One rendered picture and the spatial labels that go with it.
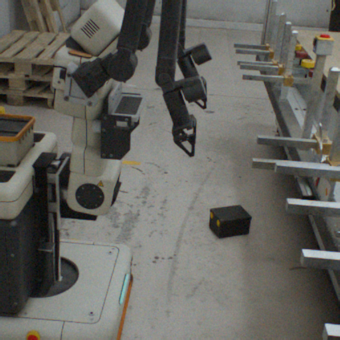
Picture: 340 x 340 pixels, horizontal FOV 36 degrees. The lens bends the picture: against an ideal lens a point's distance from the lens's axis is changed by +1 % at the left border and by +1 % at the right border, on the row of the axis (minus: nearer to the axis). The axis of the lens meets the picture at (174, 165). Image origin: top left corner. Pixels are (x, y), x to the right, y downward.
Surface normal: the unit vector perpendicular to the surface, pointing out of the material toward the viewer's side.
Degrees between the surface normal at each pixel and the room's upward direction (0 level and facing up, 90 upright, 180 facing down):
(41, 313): 0
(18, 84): 90
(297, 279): 0
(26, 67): 90
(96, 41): 90
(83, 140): 90
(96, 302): 0
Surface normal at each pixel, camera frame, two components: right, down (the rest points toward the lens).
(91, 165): -0.06, 0.41
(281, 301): 0.07, -0.91
